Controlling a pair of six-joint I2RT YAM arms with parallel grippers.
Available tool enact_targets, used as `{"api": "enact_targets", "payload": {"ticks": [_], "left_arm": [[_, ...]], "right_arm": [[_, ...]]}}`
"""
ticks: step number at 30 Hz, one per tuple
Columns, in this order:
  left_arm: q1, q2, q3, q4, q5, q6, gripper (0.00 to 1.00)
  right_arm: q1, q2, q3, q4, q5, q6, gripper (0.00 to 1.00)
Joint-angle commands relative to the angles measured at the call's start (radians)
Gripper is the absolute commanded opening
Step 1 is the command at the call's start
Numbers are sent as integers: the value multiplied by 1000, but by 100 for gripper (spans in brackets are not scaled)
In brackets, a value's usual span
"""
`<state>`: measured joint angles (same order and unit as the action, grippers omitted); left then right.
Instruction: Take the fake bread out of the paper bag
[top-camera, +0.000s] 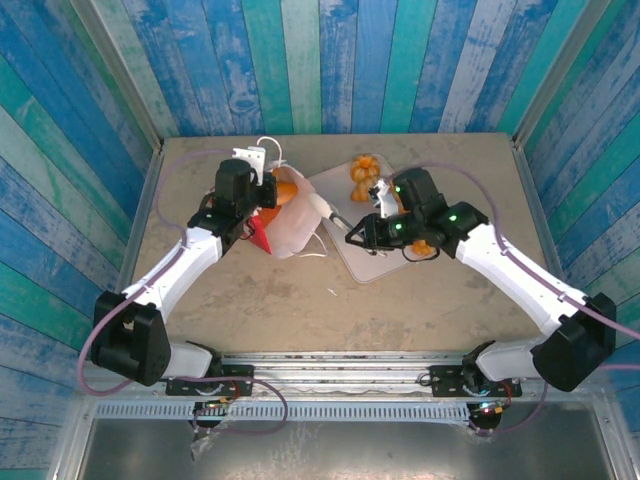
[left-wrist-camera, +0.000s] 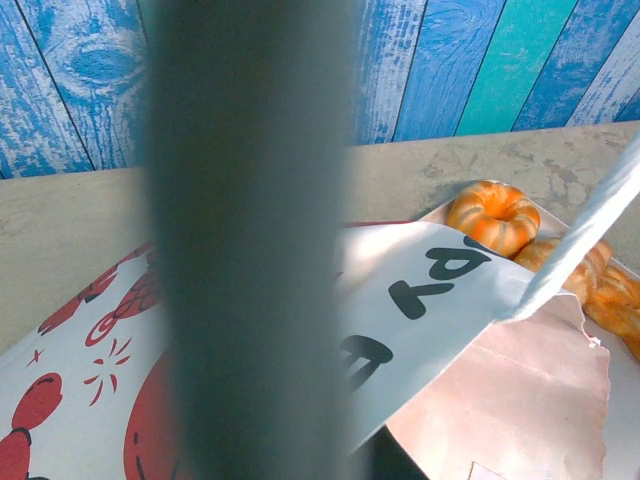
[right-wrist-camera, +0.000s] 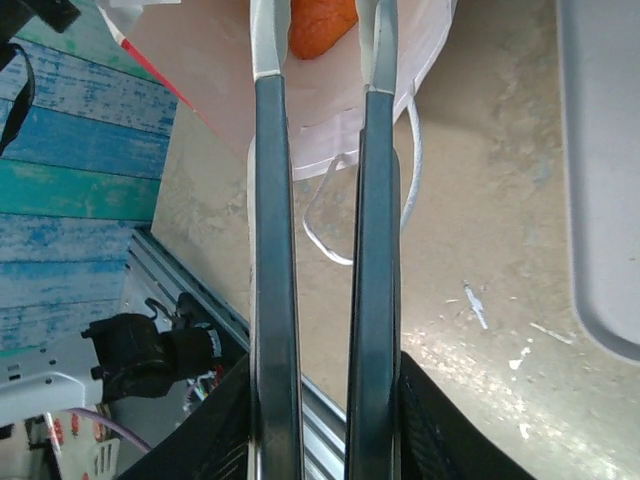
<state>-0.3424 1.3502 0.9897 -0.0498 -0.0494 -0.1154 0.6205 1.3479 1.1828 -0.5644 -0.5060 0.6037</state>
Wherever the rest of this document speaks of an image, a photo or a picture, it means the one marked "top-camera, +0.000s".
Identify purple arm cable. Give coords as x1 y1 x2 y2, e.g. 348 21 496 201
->
77 148 290 436
387 160 640 437

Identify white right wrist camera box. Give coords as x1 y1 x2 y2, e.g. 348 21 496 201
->
368 178 396 219

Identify aluminium mounting rail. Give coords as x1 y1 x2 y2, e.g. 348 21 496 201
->
74 351 609 401

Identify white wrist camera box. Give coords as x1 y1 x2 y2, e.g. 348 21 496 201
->
232 145 267 174
368 178 396 219

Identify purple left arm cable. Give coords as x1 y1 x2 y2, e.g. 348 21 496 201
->
77 148 290 436

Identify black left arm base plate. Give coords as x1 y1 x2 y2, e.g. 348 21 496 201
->
165 364 255 398

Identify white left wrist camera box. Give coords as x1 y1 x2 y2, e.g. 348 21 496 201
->
232 145 267 174

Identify small circuit board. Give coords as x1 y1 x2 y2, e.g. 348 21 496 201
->
474 399 509 417
197 396 236 417

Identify clear plastic wrap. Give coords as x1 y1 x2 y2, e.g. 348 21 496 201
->
188 417 234 461

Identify pale pink plastic tray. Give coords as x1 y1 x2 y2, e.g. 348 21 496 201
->
305 153 426 285

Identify round pumpkin-shaped fake bread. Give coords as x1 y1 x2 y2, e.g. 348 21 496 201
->
350 154 380 185

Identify steel sheet panel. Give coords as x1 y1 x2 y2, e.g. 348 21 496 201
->
74 417 619 480

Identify red and white paper bag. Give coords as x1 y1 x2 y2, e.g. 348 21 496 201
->
247 136 329 260

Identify long fake baguette loaf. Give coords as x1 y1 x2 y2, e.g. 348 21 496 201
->
274 179 302 207

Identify aluminium table side rail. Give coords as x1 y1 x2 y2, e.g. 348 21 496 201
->
112 147 166 301
510 134 576 301

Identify slotted grey cable duct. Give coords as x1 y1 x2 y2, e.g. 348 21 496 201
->
93 401 472 422

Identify metal tongs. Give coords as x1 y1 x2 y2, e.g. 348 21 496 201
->
309 193 357 234

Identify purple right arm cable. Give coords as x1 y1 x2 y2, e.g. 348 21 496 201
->
387 160 640 437

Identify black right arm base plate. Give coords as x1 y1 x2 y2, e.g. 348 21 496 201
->
429 364 523 399

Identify aluminium corner post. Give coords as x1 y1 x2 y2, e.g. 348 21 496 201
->
69 0 165 151
512 0 612 147

